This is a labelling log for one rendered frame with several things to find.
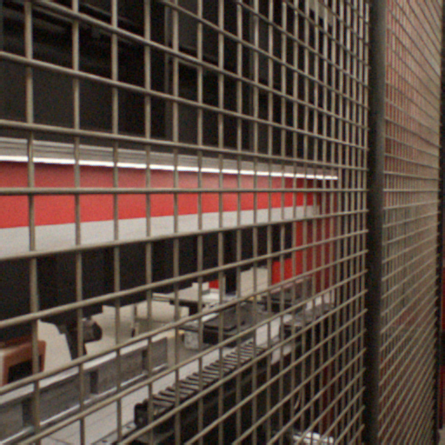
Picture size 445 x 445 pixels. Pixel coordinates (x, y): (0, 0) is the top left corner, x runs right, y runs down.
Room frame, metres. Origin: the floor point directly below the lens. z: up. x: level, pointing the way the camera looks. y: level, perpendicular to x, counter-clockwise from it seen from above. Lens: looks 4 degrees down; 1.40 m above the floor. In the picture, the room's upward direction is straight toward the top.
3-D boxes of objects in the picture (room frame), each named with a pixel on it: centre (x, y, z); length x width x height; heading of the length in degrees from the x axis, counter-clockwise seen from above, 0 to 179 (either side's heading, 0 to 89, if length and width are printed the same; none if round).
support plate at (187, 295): (1.96, 0.11, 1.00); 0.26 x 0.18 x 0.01; 60
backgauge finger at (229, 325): (1.45, 0.06, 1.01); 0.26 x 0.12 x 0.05; 60
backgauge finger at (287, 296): (1.81, -0.15, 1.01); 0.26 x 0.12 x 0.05; 60
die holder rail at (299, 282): (2.36, -0.30, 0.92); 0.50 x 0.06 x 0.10; 150
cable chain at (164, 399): (1.02, 0.02, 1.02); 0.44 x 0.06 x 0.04; 150
